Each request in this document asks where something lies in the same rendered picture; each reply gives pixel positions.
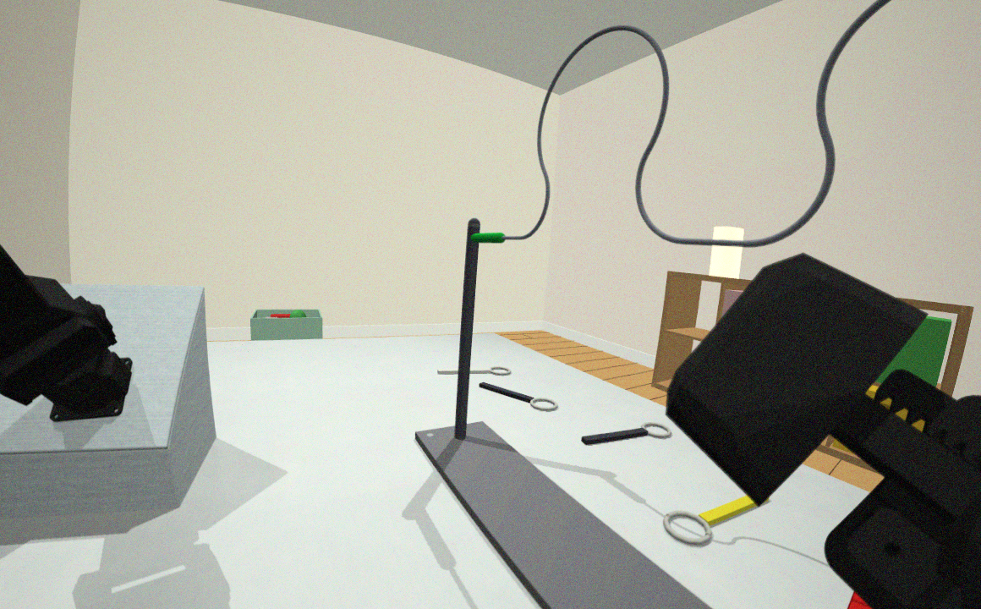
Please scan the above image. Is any red rectangular block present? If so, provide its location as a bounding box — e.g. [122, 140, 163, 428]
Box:
[847, 592, 872, 609]

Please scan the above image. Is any pale grey loop with straight handle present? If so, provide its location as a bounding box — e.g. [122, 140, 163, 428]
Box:
[437, 366, 511, 375]

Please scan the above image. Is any grey loop with dark grey handle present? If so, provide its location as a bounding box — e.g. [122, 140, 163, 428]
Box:
[479, 382, 558, 410]
[581, 422, 671, 445]

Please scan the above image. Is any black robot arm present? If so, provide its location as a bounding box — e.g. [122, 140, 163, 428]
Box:
[0, 245, 133, 422]

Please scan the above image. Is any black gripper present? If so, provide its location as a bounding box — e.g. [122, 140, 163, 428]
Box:
[666, 253, 981, 609]

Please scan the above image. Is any grey loop with yellow handle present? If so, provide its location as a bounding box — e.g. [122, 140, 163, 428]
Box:
[663, 496, 758, 545]

